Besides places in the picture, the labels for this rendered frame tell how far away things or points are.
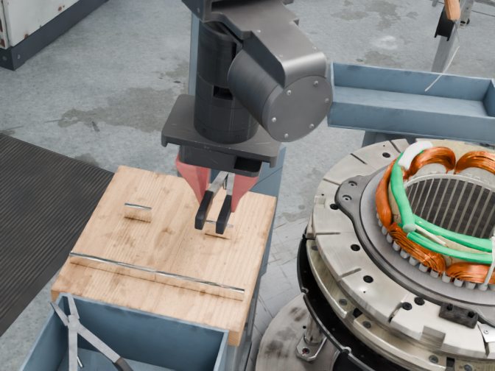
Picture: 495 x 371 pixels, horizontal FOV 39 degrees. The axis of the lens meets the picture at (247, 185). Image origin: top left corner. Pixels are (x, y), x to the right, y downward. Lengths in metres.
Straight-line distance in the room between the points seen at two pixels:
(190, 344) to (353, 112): 0.44
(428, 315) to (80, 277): 0.34
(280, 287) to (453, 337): 0.46
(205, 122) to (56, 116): 2.19
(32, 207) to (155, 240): 1.63
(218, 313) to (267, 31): 0.30
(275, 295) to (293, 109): 0.61
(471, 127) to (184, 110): 0.52
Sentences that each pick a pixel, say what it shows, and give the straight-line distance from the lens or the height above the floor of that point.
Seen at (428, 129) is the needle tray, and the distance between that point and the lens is 1.03.
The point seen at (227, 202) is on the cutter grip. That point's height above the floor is 1.16.
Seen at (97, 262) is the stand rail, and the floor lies 1.08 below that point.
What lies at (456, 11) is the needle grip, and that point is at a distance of 0.97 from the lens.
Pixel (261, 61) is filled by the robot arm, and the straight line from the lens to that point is 0.51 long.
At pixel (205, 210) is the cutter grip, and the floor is 1.16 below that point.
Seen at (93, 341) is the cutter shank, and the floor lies 1.04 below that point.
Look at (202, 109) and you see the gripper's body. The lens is 0.59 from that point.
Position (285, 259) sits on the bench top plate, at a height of 0.78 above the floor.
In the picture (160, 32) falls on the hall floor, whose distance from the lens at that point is 3.30.
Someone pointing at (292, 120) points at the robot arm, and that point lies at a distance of 0.51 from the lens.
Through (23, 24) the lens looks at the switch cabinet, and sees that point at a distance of 3.01.
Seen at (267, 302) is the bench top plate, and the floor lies 0.78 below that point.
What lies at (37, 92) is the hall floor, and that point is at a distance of 2.91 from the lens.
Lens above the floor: 1.60
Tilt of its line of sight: 41 degrees down
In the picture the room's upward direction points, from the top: 7 degrees clockwise
